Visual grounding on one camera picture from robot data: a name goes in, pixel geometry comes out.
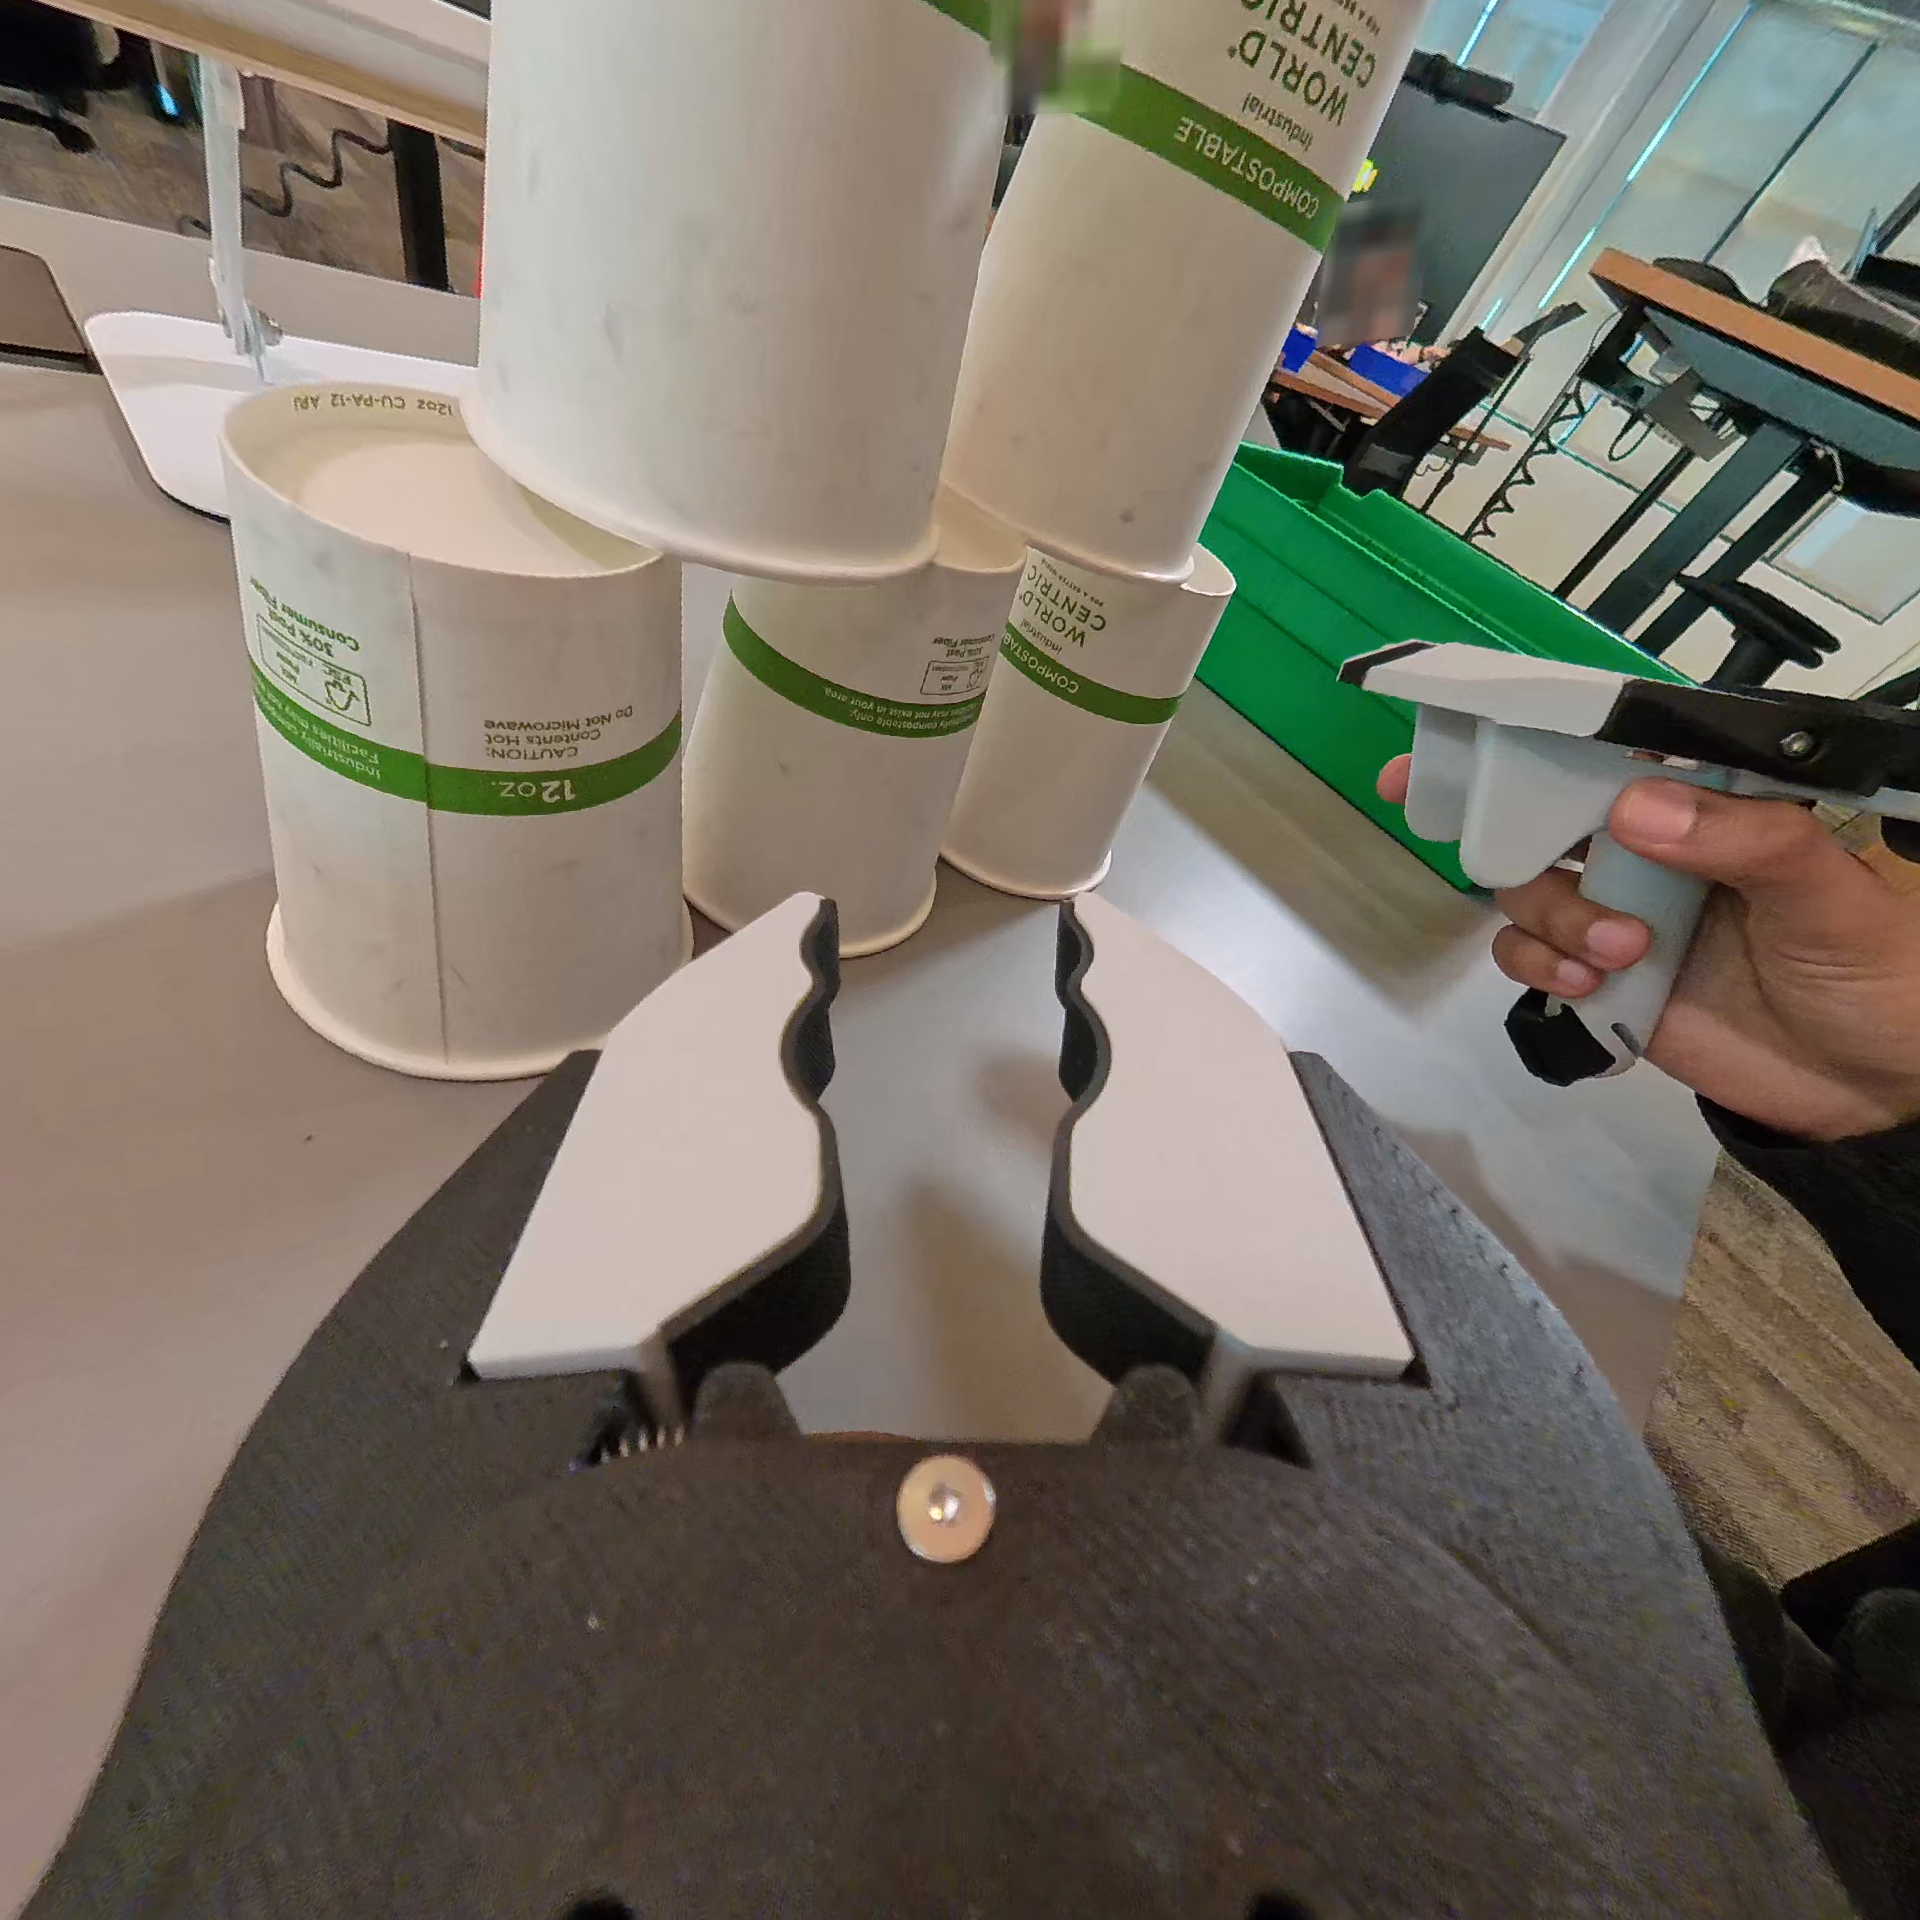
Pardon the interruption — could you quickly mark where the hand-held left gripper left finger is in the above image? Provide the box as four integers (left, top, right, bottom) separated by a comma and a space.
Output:
463, 893, 858, 1433

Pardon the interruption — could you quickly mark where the wood edged table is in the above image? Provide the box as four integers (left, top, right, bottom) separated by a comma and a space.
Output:
1551, 248, 1920, 633

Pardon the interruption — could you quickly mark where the grey desk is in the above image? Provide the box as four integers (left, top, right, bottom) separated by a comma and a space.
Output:
0, 195, 1729, 1920

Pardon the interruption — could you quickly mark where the green plastic bin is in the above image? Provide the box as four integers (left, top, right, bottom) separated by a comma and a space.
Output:
1196, 442, 1697, 894

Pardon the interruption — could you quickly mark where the white monitor stand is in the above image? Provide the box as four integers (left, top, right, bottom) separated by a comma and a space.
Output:
82, 53, 484, 522

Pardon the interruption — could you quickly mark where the black office chair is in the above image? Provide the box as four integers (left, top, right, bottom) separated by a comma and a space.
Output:
1670, 576, 1847, 696

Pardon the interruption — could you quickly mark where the wooden board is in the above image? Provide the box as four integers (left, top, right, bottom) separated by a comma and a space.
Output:
45, 0, 495, 154

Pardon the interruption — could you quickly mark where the large black screen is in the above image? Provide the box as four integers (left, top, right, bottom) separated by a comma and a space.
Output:
1342, 53, 1567, 347

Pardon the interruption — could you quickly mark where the person's leg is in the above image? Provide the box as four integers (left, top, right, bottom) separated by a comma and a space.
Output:
1697, 1545, 1920, 1920

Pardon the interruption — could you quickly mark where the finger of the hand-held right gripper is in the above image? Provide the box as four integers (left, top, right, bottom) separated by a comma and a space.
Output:
1340, 641, 1729, 896

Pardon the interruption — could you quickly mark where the dark grey laptop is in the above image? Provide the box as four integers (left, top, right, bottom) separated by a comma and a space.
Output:
0, 246, 97, 374

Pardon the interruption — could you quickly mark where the white paper cup green band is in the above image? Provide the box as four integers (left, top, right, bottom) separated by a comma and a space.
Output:
681, 562, 985, 961
221, 386, 695, 1081
463, 0, 1011, 578
943, 0, 1434, 578
941, 541, 1239, 903

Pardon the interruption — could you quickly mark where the person's right hand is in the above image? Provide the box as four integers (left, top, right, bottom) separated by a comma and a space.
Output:
1375, 751, 1920, 1143

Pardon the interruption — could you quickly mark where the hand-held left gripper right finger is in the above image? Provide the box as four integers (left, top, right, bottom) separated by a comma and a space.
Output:
1039, 893, 1420, 1440

